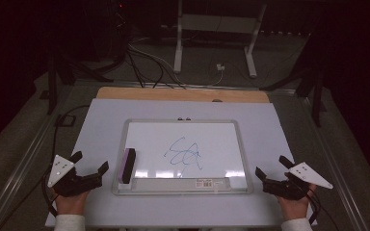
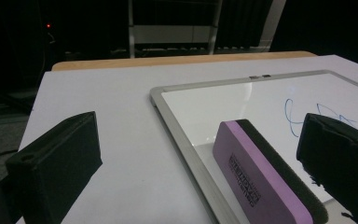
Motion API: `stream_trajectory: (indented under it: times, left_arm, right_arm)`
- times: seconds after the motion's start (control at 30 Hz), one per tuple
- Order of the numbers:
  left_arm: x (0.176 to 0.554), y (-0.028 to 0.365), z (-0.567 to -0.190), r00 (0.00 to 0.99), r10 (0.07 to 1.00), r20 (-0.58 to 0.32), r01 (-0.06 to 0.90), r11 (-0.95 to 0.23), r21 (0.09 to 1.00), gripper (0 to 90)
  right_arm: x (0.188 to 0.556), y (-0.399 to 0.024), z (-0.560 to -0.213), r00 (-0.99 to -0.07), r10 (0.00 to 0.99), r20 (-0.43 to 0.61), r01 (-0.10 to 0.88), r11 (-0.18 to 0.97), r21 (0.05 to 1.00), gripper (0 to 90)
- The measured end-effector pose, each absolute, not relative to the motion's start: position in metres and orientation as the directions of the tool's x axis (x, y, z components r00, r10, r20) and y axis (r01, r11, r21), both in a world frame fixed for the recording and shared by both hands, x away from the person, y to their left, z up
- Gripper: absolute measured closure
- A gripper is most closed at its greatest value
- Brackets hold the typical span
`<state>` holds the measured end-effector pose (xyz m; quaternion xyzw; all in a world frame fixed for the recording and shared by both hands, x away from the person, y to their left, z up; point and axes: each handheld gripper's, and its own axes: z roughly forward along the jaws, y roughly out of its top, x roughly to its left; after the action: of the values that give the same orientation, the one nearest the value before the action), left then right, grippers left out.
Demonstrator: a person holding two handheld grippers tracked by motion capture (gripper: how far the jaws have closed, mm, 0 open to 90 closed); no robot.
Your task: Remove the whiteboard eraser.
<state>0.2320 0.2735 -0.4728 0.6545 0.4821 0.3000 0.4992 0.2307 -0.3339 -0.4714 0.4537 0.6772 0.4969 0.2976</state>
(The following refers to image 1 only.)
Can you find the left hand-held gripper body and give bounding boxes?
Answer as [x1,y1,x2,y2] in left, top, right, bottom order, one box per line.
[46,154,104,197]

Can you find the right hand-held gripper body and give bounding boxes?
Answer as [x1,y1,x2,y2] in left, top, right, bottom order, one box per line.
[262,162,334,202]

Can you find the person's left hand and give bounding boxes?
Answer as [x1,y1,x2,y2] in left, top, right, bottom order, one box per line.
[51,187,92,217]

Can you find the person's right hand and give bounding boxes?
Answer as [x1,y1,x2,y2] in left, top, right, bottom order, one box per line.
[275,183,318,222]

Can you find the purple and black whiteboard eraser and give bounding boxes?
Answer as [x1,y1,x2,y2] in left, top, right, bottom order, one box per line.
[118,147,137,185]

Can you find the black square floor plate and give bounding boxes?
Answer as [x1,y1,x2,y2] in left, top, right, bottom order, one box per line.
[55,114,77,128]

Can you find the white table cover sheet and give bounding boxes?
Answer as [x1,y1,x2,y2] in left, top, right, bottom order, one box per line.
[44,97,318,228]

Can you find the black tripod stand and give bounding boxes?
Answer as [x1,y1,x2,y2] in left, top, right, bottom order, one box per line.
[42,47,115,116]
[259,28,329,128]

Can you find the white metal stand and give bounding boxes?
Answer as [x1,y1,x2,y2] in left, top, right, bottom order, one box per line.
[172,0,268,79]

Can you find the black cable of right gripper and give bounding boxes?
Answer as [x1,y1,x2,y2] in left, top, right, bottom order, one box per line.
[306,189,341,231]

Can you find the grey metal floor rail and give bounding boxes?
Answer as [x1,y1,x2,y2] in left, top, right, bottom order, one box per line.
[297,92,370,231]
[0,81,78,231]

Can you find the white whiteboard with grey frame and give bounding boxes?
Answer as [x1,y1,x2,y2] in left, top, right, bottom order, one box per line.
[111,118,254,196]

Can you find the black floor cables bundle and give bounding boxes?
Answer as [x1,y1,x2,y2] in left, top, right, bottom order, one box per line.
[121,38,187,90]

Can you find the white cable with plug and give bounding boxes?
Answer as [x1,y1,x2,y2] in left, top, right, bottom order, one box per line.
[186,63,226,88]

